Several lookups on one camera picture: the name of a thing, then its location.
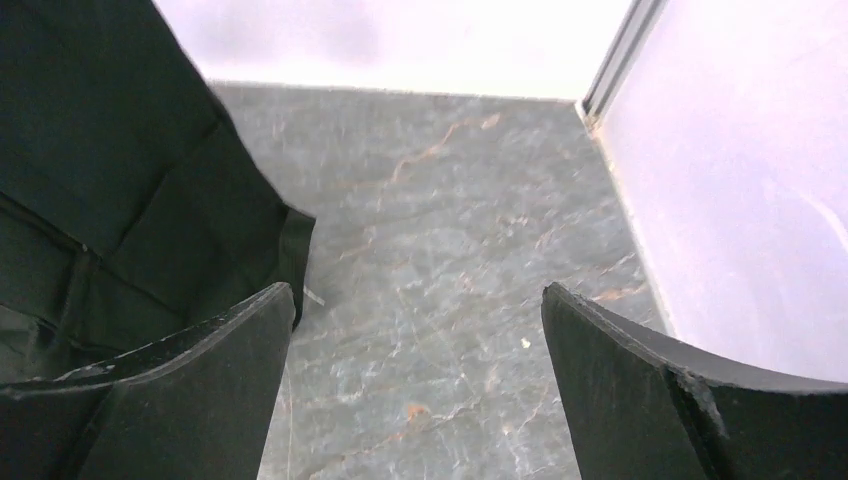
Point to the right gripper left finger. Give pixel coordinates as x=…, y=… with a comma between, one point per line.
x=194, y=405

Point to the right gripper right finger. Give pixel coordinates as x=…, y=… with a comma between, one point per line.
x=643, y=405

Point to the black student backpack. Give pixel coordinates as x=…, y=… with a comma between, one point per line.
x=130, y=207

